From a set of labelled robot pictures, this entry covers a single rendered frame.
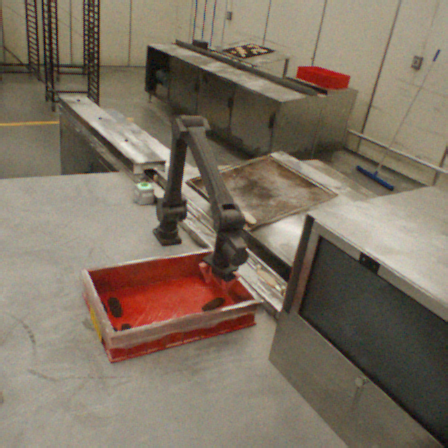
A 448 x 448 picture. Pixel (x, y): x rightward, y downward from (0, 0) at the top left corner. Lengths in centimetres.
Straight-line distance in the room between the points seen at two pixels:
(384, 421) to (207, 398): 43
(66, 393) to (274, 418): 52
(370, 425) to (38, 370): 82
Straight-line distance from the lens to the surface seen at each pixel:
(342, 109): 544
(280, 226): 188
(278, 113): 458
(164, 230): 179
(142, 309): 147
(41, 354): 135
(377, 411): 113
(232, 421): 121
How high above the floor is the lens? 176
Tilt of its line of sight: 28 degrees down
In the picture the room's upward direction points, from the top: 9 degrees clockwise
